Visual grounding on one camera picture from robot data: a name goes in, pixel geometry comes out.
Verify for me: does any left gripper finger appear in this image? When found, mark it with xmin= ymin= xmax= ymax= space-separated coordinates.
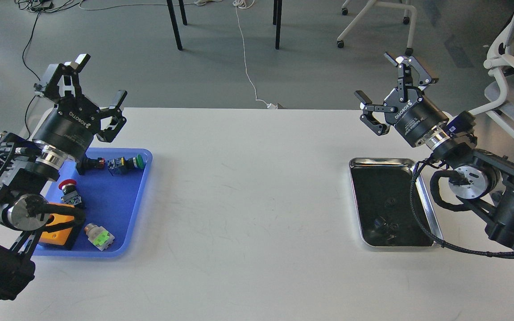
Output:
xmin=95 ymin=90 xmax=127 ymax=143
xmin=34 ymin=53 xmax=91 ymax=103

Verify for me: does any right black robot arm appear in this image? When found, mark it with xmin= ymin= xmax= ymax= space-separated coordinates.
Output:
xmin=355 ymin=53 xmax=514 ymax=259

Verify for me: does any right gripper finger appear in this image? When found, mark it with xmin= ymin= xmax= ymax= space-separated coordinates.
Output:
xmin=354 ymin=91 xmax=397 ymax=136
xmin=384 ymin=52 xmax=439 ymax=103

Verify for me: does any white floor cable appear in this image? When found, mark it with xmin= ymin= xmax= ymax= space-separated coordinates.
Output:
xmin=232 ymin=0 xmax=278 ymax=110

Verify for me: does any green grey switch module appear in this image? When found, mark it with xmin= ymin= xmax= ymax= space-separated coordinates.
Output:
xmin=84 ymin=223 xmax=116 ymax=251

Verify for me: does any black table leg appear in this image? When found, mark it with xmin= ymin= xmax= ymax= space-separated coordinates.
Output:
xmin=166 ymin=0 xmax=183 ymax=51
xmin=178 ymin=0 xmax=188 ymax=26
xmin=273 ymin=0 xmax=283 ymax=49

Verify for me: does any blue plastic tray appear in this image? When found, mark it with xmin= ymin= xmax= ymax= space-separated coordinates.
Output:
xmin=34 ymin=148 xmax=153 ymax=259

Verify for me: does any black selector switch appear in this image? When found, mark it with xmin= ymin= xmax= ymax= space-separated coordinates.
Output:
xmin=75 ymin=157 xmax=106 ymax=175

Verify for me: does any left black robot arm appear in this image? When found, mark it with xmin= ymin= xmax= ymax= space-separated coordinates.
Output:
xmin=0 ymin=53 xmax=127 ymax=300

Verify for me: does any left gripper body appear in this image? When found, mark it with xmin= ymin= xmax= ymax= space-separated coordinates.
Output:
xmin=32 ymin=96 xmax=100 ymax=162

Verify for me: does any white rolling chair base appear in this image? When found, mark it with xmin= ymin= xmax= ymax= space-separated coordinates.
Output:
xmin=336 ymin=0 xmax=419 ymax=56

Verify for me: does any green push button switch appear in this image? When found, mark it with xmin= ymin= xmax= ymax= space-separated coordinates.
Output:
xmin=106 ymin=154 xmax=145 ymax=175

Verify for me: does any steel metal tray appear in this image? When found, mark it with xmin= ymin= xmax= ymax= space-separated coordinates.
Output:
xmin=349 ymin=158 xmax=443 ymax=251

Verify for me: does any black floor cable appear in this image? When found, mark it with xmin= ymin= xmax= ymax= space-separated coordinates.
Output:
xmin=14 ymin=0 xmax=83 ymax=139

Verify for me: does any orange button enclosure box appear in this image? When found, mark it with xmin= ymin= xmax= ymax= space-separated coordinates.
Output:
xmin=39 ymin=213 xmax=80 ymax=250

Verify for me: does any red mushroom push button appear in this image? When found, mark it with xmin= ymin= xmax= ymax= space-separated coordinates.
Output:
xmin=58 ymin=179 xmax=85 ymax=209

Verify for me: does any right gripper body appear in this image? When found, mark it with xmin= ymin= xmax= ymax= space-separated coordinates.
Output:
xmin=384 ymin=89 xmax=448 ymax=148

